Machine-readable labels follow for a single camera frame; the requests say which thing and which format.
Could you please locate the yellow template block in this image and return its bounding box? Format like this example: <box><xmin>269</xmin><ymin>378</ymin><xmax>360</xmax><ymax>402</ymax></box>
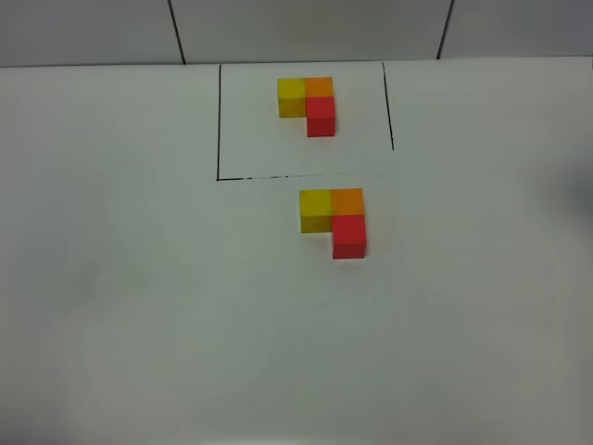
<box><xmin>277</xmin><ymin>78</ymin><xmax>306</xmax><ymax>119</ymax></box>

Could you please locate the red template block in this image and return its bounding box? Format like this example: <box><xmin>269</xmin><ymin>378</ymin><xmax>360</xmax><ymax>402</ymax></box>
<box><xmin>306</xmin><ymin>96</ymin><xmax>336</xmax><ymax>137</ymax></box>

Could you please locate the orange template block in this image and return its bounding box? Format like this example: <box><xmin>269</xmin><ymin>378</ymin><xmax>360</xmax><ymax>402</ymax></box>
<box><xmin>305</xmin><ymin>77</ymin><xmax>334</xmax><ymax>98</ymax></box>

